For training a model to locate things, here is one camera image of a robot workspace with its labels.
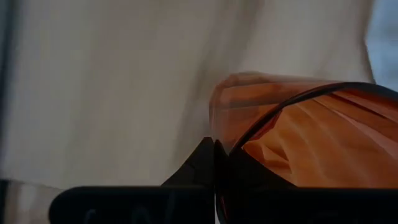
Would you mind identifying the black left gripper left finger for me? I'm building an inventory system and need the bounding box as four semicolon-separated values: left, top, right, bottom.
49;136;216;224

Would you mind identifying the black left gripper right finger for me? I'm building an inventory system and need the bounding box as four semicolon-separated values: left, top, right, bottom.
213;139;398;224

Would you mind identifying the red translucent faceted cup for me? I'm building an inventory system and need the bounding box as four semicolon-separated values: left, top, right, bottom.
208;71;398;190

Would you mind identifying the white waffle-weave towel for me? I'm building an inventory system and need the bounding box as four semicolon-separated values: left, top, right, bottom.
0;0;376;191

